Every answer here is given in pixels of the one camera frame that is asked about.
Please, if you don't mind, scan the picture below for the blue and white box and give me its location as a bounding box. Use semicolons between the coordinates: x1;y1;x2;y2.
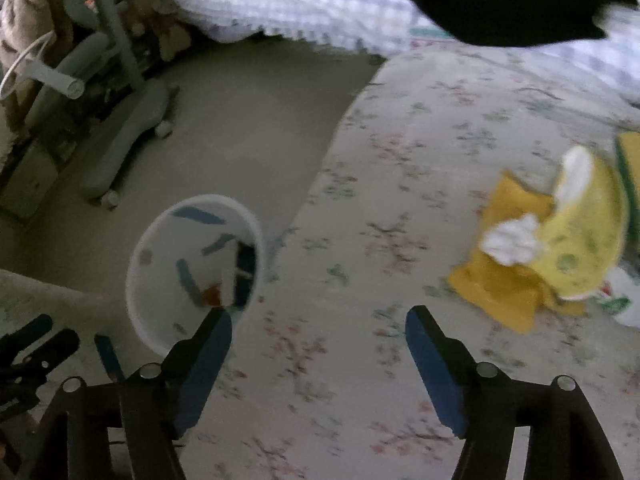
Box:
220;237;258;308

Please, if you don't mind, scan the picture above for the checked quilt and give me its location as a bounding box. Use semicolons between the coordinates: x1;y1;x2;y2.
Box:
537;7;640;108

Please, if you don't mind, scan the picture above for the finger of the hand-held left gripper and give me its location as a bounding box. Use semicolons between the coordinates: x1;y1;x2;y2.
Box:
0;330;81;386
0;314;54;353

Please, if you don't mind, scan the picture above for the black cloth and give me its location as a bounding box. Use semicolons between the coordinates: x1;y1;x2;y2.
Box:
372;0;638;46

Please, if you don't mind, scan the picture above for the floral bedsheet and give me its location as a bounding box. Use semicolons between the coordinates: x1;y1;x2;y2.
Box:
190;47;640;480

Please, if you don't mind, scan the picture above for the white tissue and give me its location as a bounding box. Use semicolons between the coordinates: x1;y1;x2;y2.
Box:
481;214;546;266
555;146;596;206

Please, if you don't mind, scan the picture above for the brown plush toy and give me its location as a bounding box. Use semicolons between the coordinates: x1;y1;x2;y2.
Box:
0;0;76;91

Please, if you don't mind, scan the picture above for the white tube with ring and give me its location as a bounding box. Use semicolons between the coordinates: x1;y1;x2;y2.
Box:
0;30;88;103

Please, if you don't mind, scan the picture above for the checked ruffled pillow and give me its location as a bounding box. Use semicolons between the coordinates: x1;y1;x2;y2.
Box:
165;0;436;53

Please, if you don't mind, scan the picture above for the white plastic bucket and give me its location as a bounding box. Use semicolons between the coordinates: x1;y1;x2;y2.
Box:
125;194;265;356

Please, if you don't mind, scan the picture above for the cardboard box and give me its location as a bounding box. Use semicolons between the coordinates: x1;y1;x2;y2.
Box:
0;140;63;218

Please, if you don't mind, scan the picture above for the white printed plastic wrapper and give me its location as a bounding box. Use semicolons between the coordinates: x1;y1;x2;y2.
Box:
597;265;640;328

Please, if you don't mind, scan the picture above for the white fuzzy rug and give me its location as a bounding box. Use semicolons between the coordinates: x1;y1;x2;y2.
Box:
0;267;136;361

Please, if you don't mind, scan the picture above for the white fuzzy blanket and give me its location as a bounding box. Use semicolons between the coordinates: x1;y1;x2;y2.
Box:
0;127;18;171

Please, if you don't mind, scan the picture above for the grey wheeled chair base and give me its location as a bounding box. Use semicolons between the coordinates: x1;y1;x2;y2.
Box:
10;0;173;208

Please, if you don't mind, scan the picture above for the yellow and green sponge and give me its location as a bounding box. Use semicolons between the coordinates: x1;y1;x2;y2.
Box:
614;131;640;196

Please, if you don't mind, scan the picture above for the blue plastic strip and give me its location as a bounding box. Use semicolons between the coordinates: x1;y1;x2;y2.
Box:
95;335;126;381

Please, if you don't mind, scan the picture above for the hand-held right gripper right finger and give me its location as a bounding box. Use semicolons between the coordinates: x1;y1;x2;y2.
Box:
406;306;623;480

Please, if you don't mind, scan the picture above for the tan plush toy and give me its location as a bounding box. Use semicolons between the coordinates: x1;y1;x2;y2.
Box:
107;0;193;61

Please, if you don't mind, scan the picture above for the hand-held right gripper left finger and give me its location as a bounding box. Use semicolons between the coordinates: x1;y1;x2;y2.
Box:
20;308;234;480

